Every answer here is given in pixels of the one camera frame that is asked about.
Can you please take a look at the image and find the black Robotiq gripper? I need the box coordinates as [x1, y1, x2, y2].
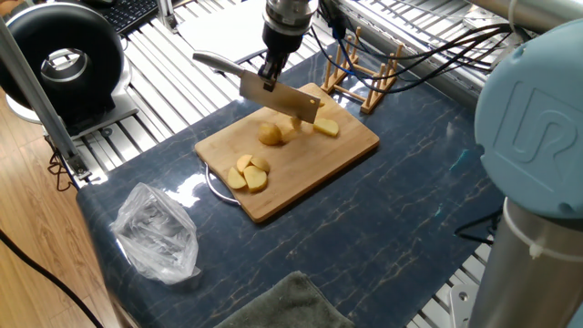
[257, 22, 306, 93]

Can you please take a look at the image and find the steel cleaver knife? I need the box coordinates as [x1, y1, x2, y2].
[192, 50, 322, 125]

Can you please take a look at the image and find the white paper pad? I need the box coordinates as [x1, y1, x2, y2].
[176, 0, 302, 73]

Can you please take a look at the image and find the potato half with skin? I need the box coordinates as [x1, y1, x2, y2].
[257, 121, 283, 147]

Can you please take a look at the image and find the wooden cutting board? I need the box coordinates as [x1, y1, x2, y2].
[194, 82, 381, 224]

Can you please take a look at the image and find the wooden peg rack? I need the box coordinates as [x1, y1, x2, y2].
[320, 26, 405, 115]

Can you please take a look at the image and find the black keyboard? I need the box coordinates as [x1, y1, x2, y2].
[97, 0, 160, 36]

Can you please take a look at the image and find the dark blue marbled mat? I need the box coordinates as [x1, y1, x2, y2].
[76, 38, 506, 328]

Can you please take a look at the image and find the clear plastic bag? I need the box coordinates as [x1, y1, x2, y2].
[110, 182, 201, 286]

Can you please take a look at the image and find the grey-green towel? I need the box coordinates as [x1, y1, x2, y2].
[213, 271, 356, 328]

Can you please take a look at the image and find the perforated aluminium plate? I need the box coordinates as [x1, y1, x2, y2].
[449, 284, 479, 328]

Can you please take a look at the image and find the black gripper cable bundle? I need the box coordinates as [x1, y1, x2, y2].
[312, 0, 529, 95]

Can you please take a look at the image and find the short aluminium post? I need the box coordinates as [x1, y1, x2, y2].
[157, 0, 179, 34]

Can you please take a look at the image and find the slanted aluminium post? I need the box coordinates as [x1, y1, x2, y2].
[0, 17, 92, 181]

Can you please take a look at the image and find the tangled black cable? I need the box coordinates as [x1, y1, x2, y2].
[46, 136, 77, 192]

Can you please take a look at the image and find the hanging black cable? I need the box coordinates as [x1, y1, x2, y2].
[454, 209, 503, 247]

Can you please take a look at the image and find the black ring-shaped device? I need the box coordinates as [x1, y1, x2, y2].
[0, 2, 140, 140]

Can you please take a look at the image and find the black floor cable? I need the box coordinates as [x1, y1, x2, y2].
[0, 227, 106, 328]

